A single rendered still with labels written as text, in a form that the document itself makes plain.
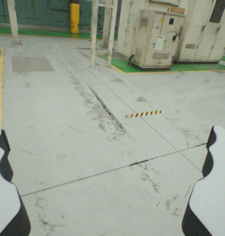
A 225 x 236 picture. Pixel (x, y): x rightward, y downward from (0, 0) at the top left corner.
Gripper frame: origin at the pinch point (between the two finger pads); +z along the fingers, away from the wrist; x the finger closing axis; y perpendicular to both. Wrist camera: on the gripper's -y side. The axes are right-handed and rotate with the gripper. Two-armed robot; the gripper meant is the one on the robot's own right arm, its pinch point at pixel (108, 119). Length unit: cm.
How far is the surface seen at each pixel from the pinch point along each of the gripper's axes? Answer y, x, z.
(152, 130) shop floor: 114, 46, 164
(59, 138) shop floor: 100, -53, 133
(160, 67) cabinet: 115, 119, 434
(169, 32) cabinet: 38, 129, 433
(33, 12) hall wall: -7, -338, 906
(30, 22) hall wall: 32, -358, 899
